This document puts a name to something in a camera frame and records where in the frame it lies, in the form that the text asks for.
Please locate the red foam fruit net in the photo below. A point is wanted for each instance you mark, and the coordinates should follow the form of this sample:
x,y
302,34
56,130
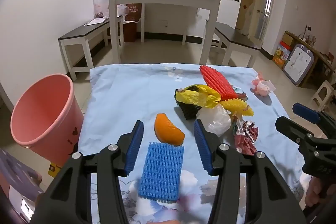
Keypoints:
x,y
219,82

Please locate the clear plastic bag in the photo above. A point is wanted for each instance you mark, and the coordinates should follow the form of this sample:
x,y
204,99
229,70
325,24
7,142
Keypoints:
x,y
101,6

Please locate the orange peel piece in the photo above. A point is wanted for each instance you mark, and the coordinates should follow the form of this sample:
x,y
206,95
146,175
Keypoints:
x,y
166,132

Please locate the wooden side table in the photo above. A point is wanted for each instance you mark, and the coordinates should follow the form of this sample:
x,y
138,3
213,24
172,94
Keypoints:
x,y
315,56

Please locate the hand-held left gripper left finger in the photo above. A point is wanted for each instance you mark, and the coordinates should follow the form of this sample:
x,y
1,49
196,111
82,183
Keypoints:
x,y
135,150

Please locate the pink tissue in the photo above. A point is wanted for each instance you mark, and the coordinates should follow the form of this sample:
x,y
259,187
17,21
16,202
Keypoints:
x,y
262,87

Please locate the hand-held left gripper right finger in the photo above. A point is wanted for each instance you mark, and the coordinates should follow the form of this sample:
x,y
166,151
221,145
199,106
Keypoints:
x,y
203,148

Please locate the yellow foam fruit net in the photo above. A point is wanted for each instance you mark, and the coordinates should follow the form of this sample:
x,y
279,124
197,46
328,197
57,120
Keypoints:
x,y
236,106

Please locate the blue foam fruit net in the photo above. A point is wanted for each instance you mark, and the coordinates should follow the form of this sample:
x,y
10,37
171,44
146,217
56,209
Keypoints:
x,y
161,174

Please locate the white door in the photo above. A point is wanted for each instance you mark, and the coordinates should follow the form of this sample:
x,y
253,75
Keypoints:
x,y
262,27

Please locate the white plastic stool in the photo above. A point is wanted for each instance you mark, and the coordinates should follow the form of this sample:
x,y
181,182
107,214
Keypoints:
x,y
321,90

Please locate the person's right hand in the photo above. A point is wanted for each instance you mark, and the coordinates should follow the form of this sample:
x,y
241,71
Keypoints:
x,y
313,193

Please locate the light blue floral cloth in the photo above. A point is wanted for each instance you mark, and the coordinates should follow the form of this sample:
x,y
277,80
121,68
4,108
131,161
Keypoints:
x,y
126,98

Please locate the small white plastic bag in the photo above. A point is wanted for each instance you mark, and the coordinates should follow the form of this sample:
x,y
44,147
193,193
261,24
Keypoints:
x,y
122,10

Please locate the white bench with dark top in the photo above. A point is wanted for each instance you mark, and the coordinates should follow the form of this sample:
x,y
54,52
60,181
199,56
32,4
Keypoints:
x,y
236,37
78,33

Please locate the sheet of paper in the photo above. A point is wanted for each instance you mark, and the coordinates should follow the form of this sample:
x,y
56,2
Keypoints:
x,y
94,22

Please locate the pink plastic bucket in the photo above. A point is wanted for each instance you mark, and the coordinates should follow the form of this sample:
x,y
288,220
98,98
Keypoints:
x,y
42,108

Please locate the colourful cardboard box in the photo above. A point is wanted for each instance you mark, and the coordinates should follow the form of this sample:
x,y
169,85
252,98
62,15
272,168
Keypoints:
x,y
279,54

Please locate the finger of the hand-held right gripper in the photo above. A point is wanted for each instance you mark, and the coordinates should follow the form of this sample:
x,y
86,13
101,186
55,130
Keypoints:
x,y
304,111
287,125

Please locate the black foam fruit net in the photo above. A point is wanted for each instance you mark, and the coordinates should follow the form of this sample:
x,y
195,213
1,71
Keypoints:
x,y
187,111

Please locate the dark red paper bag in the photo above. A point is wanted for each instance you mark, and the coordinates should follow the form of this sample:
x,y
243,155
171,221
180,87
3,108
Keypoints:
x,y
131,29

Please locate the colourful printed box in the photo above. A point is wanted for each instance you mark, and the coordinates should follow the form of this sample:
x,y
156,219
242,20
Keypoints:
x,y
53,170

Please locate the crumpled red white paper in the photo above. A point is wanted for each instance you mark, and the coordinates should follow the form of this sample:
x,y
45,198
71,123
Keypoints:
x,y
245,138

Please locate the yellow plastic bag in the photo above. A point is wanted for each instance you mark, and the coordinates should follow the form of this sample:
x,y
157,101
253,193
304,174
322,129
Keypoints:
x,y
194,98

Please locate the children's drawing board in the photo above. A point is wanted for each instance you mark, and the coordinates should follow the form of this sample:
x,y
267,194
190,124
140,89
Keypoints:
x,y
298,64

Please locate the purple plastic stool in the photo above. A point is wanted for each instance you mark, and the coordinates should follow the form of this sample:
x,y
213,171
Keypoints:
x,y
15,174

